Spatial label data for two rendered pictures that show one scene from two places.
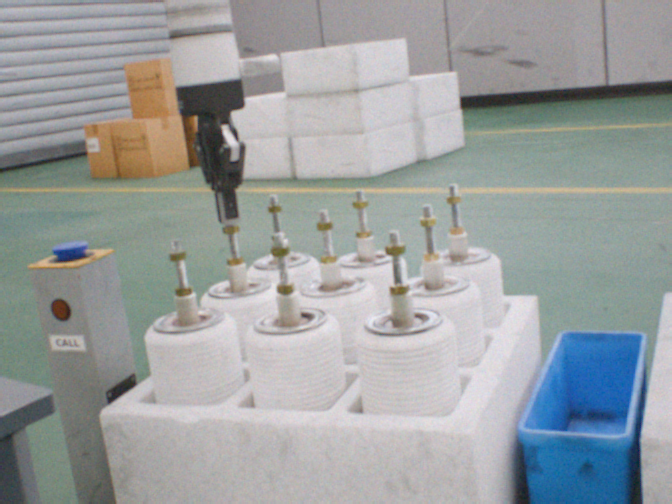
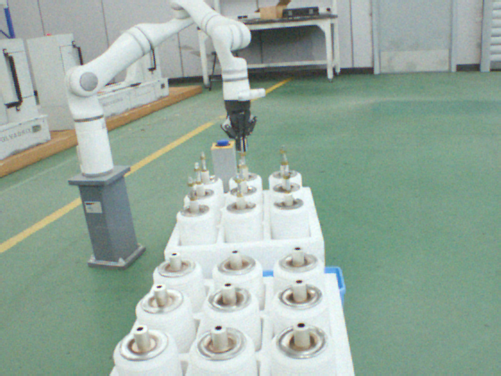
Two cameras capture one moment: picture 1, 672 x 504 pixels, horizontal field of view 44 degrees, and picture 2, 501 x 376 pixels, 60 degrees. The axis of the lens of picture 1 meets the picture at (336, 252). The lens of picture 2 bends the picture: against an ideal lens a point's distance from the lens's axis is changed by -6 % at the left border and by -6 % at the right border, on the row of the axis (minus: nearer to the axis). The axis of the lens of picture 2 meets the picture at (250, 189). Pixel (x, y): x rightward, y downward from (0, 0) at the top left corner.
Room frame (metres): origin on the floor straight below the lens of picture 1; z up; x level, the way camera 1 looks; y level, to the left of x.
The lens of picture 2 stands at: (0.54, -1.13, 0.68)
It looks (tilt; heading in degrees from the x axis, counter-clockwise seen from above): 20 degrees down; 71
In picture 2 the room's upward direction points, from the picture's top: 6 degrees counter-clockwise
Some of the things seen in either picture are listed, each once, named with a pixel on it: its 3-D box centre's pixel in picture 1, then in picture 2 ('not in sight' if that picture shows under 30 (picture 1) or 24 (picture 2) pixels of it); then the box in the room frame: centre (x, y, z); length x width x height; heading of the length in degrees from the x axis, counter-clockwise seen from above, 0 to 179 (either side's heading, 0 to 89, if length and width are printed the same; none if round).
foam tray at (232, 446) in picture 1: (349, 419); (249, 243); (0.92, 0.01, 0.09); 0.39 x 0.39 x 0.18; 67
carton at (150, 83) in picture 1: (162, 87); not in sight; (4.71, 0.83, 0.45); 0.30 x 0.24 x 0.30; 53
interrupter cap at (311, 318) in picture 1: (290, 321); (200, 194); (0.81, 0.05, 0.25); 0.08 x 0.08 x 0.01
